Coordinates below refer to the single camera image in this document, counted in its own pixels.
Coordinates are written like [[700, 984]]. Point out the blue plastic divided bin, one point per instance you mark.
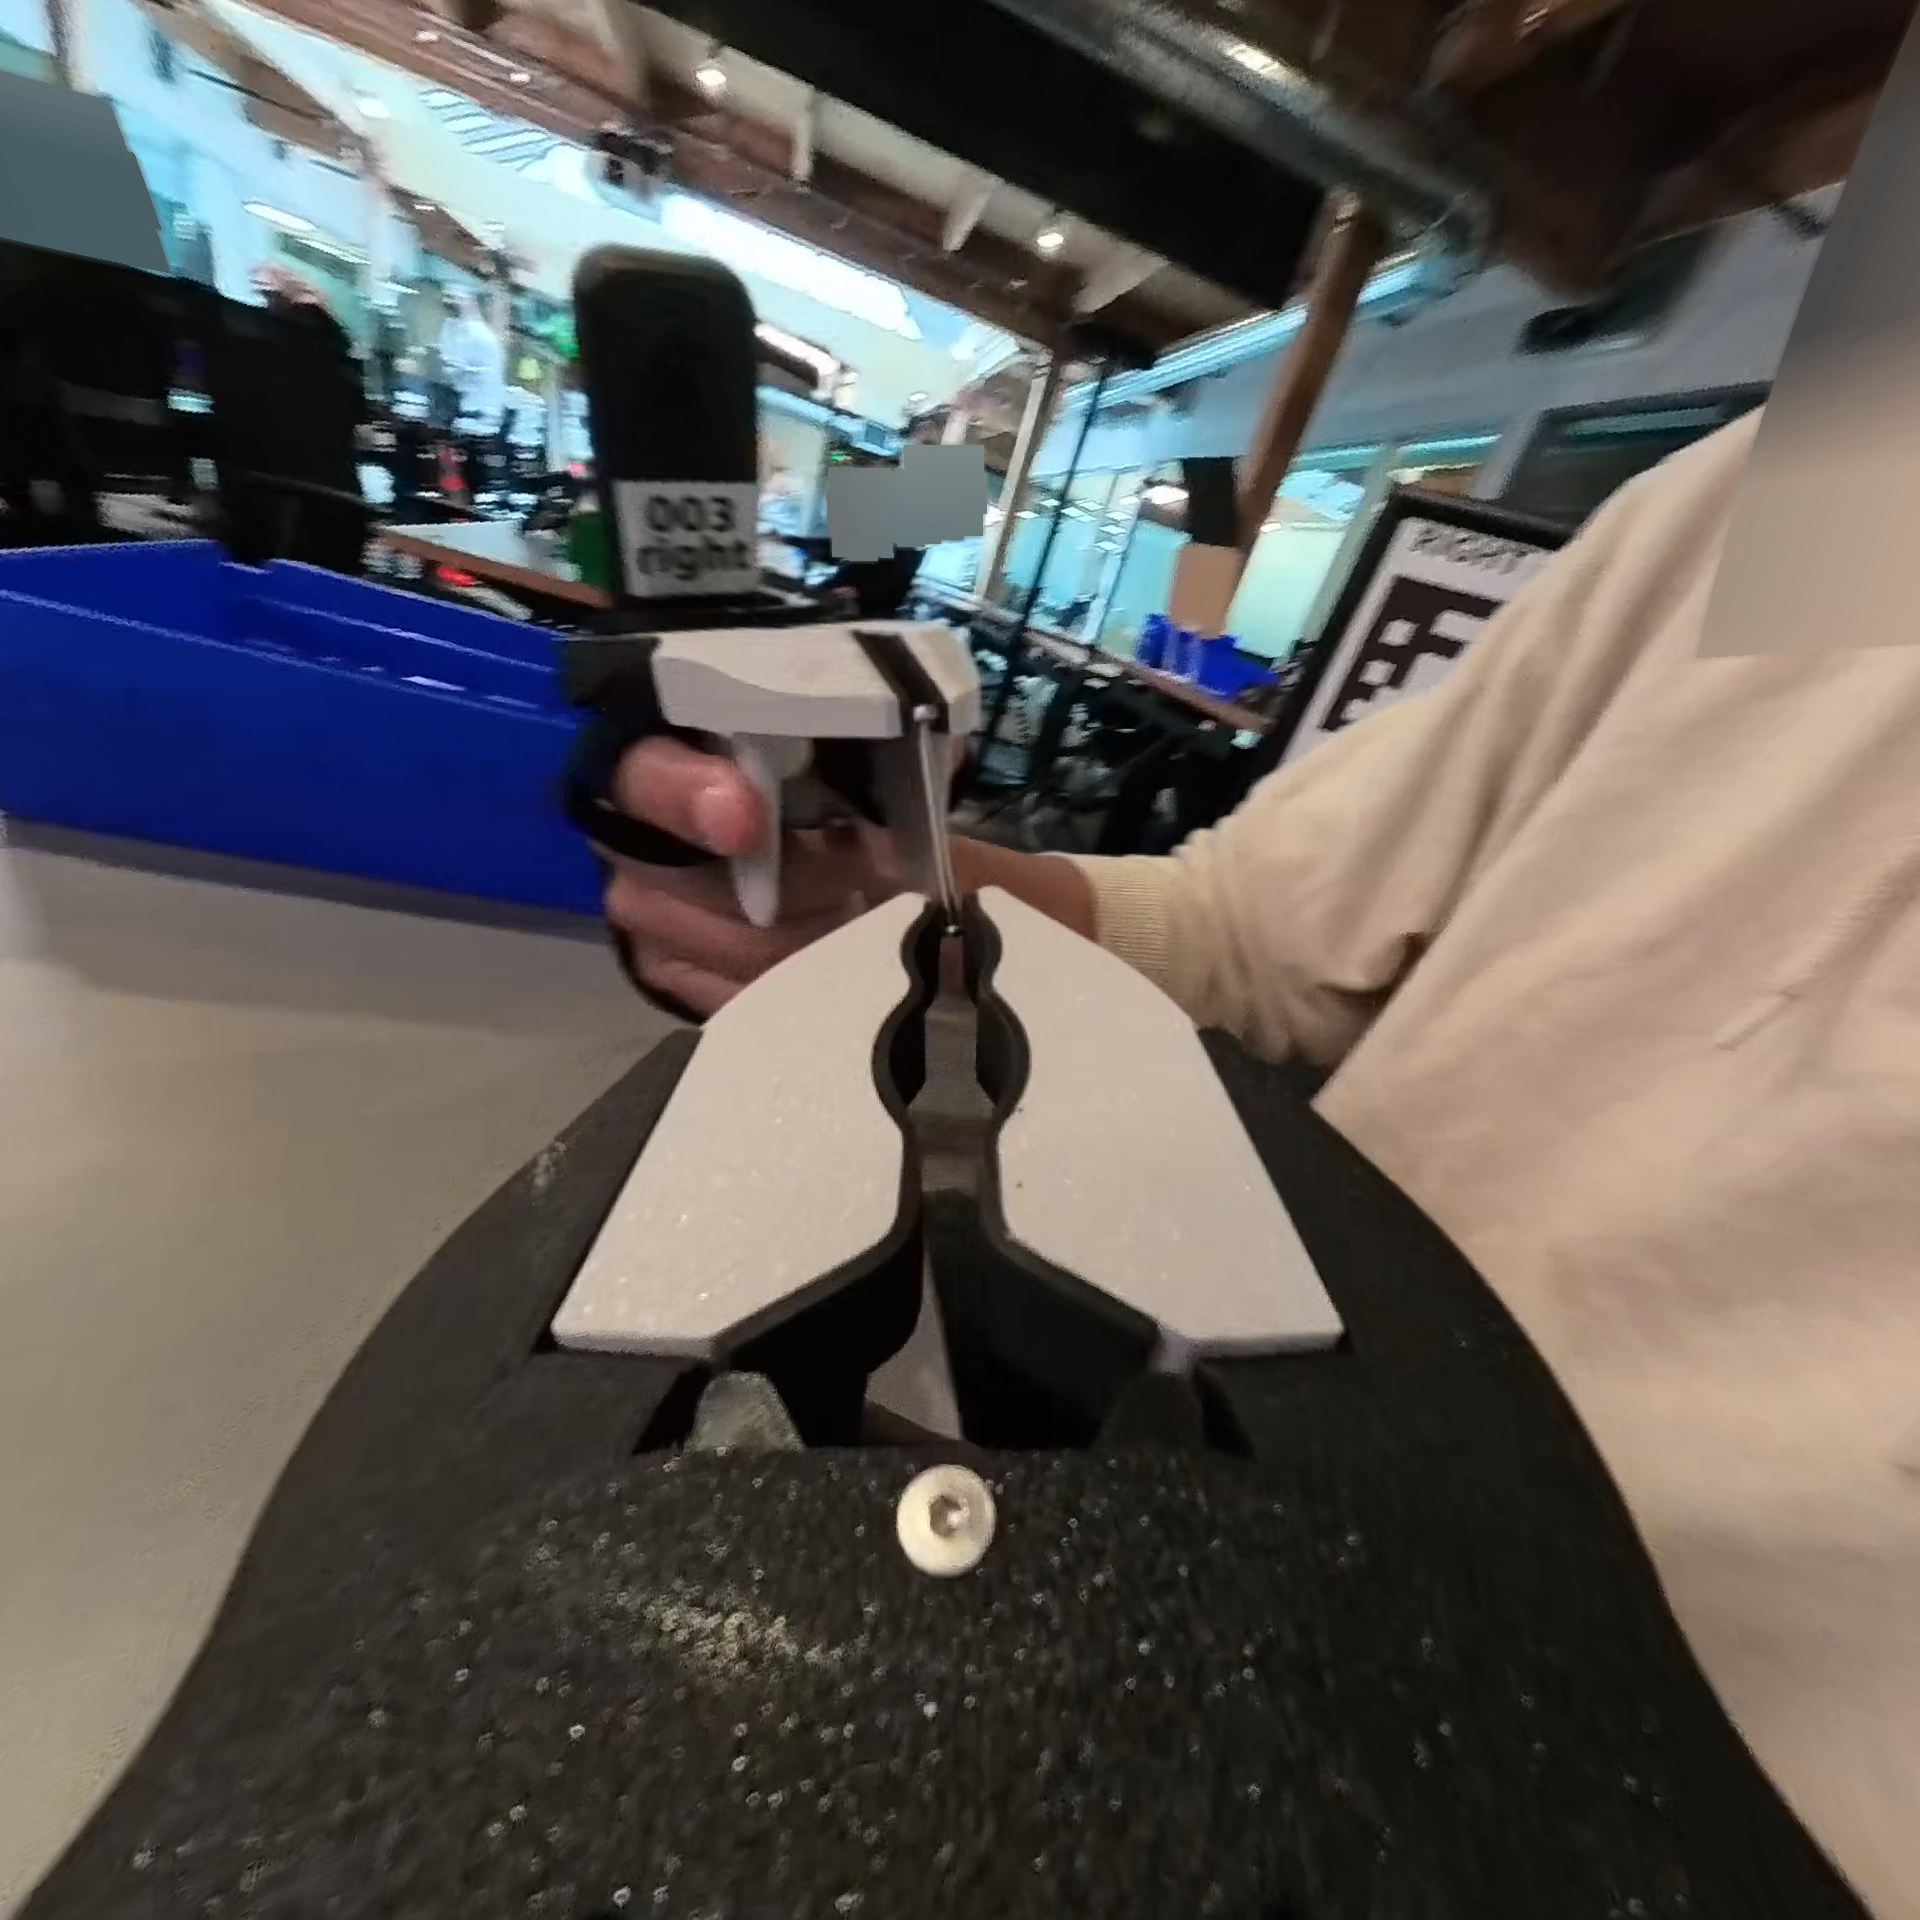
[[300, 721]]

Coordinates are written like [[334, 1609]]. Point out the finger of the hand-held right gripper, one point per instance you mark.
[[765, 681], [950, 675]]

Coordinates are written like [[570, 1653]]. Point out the black patterned marker sign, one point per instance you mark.
[[1411, 645]]

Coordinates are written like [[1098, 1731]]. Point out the black office chair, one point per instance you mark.
[[271, 420]]

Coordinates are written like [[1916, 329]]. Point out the person's right hand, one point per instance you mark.
[[675, 931]]

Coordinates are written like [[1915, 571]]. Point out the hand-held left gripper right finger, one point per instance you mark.
[[1155, 1171]]

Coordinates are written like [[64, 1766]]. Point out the person's cream sweater torso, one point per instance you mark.
[[1724, 1124]]

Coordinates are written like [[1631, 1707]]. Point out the long metal bolt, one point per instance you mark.
[[939, 810]]

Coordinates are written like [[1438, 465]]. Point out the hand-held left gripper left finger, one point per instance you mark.
[[750, 1171]]

